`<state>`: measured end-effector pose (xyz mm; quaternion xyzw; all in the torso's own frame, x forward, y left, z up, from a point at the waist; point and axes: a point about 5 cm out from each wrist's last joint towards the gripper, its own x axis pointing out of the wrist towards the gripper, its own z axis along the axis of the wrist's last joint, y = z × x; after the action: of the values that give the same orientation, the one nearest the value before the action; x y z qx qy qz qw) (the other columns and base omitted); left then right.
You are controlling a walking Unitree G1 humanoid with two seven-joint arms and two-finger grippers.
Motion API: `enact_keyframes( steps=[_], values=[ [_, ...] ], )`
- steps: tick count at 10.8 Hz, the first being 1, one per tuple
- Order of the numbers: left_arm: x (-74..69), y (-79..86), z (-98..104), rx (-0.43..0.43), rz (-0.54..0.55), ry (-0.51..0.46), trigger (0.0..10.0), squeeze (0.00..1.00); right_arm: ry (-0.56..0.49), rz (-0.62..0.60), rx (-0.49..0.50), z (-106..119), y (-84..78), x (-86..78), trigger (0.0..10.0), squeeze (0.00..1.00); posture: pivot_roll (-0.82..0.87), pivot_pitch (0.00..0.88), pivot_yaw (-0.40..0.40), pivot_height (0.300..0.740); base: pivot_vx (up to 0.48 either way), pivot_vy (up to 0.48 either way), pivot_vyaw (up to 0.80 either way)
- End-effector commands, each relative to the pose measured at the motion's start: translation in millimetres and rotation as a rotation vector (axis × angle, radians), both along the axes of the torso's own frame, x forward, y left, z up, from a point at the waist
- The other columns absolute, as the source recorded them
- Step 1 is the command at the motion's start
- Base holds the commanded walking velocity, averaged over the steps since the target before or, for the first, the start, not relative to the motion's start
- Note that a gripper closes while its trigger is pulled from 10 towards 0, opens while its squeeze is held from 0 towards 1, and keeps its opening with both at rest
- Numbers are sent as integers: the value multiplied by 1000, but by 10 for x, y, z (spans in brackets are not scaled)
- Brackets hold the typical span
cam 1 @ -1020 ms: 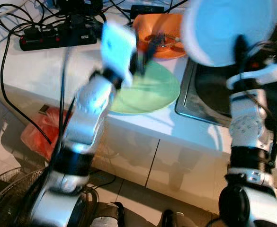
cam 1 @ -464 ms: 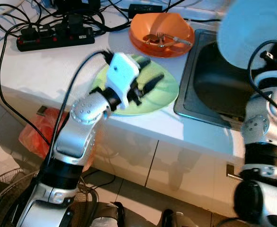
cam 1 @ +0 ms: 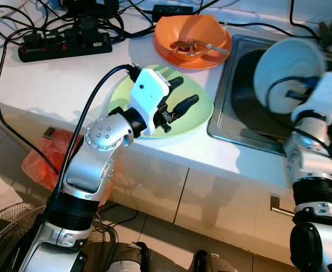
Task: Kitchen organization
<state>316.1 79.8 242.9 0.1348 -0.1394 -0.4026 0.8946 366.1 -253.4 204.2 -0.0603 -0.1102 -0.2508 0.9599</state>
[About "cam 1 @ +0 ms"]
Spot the metal fork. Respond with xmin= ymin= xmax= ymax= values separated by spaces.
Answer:
xmin=183 ymin=37 xmax=200 ymax=58

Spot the green plate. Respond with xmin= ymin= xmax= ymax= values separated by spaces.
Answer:
xmin=108 ymin=63 xmax=215 ymax=139

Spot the white ceramic bowl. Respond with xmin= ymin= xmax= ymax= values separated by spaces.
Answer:
xmin=253 ymin=37 xmax=327 ymax=114

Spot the thin black counter cable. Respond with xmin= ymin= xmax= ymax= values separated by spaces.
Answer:
xmin=225 ymin=20 xmax=326 ymax=40
xmin=289 ymin=0 xmax=322 ymax=28

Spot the stainless steel sink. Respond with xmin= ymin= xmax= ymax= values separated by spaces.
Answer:
xmin=207 ymin=34 xmax=332 ymax=162

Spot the black power strip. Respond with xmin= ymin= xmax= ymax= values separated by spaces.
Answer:
xmin=18 ymin=31 xmax=111 ymax=63

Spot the grey right robot foot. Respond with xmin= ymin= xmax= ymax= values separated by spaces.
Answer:
xmin=191 ymin=249 xmax=223 ymax=272

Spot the red plastic bag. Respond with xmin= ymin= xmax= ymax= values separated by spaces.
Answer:
xmin=22 ymin=131 xmax=115 ymax=199

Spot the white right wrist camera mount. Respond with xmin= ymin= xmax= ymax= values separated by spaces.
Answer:
xmin=291 ymin=71 xmax=332 ymax=122

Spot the grey left robot foot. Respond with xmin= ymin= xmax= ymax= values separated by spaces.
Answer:
xmin=110 ymin=241 xmax=150 ymax=272

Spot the short grey cabinet handle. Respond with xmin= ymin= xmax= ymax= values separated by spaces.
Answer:
xmin=43 ymin=127 xmax=57 ymax=140

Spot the slim black power brick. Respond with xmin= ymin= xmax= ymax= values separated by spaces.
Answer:
xmin=153 ymin=5 xmax=194 ymax=16

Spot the grey robot foot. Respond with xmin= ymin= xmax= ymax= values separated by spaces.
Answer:
xmin=110 ymin=241 xmax=150 ymax=272
xmin=191 ymin=249 xmax=223 ymax=272

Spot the orange bowl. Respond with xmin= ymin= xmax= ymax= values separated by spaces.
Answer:
xmin=156 ymin=15 xmax=229 ymax=60

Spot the metal cutlery piece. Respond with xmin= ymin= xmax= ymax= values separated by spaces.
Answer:
xmin=201 ymin=42 xmax=230 ymax=56

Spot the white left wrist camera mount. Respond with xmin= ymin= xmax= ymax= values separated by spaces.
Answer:
xmin=129 ymin=68 xmax=171 ymax=137

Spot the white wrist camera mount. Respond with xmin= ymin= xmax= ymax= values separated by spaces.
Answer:
xmin=291 ymin=71 xmax=332 ymax=122
xmin=129 ymin=68 xmax=171 ymax=137

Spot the large black power brick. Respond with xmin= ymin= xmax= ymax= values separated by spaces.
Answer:
xmin=64 ymin=0 xmax=121 ymax=16

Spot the black plug adapter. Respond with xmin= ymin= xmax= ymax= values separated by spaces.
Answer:
xmin=75 ymin=16 xmax=98 ymax=41

